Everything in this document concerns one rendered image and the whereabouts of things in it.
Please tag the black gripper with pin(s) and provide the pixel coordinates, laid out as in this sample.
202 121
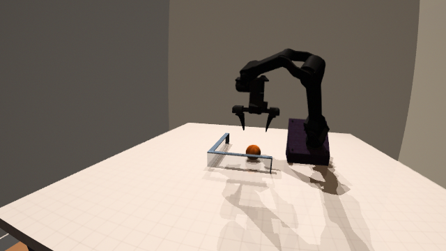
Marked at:
239 109

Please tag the see-through orange ball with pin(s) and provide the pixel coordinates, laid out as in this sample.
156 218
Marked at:
255 150

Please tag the glossy orange ball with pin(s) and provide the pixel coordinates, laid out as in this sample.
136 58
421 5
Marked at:
249 149

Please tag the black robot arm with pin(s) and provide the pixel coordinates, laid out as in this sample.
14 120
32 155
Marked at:
310 75

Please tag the clear low wall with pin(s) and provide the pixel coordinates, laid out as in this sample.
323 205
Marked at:
246 164

